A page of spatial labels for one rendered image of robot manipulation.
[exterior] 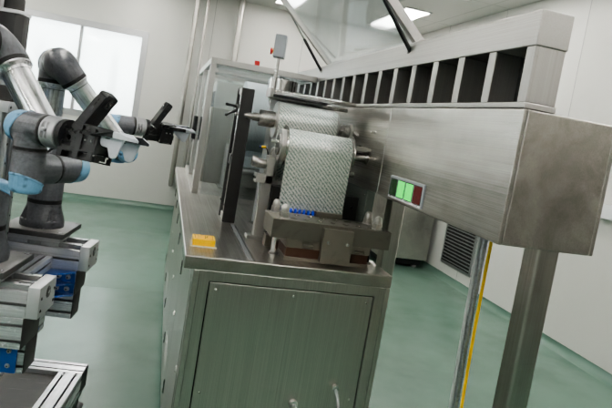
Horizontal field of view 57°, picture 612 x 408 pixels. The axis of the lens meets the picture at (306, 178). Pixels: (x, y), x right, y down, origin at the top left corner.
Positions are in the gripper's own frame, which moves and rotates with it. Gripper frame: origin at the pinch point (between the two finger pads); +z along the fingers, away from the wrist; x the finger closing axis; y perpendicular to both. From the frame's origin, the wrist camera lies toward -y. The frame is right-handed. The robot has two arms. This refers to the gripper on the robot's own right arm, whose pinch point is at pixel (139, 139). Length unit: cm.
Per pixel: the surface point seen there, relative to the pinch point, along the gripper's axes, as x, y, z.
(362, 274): -73, 24, 40
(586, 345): -346, 62, 153
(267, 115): -96, -24, -14
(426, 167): -57, -11, 55
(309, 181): -83, -2, 13
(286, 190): -79, 3, 7
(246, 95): -94, -31, -24
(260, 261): -56, 26, 12
